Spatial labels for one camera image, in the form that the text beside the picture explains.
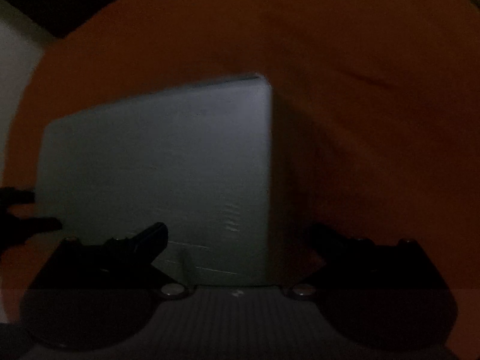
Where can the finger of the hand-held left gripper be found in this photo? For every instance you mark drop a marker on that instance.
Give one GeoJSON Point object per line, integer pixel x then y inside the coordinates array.
{"type": "Point", "coordinates": [17, 196]}
{"type": "Point", "coordinates": [33, 225]}

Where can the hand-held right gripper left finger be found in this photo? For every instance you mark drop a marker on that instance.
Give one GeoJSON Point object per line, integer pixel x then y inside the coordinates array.
{"type": "Point", "coordinates": [152, 238]}

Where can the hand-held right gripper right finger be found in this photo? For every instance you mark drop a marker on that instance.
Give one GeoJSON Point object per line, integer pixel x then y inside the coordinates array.
{"type": "Point", "coordinates": [326, 242]}

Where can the white paper sheet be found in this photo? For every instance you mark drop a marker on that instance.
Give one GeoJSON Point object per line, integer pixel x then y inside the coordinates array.
{"type": "Point", "coordinates": [157, 172]}

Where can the orange cloth-covered desktop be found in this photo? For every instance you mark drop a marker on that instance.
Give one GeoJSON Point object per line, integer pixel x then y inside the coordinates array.
{"type": "Point", "coordinates": [356, 101]}

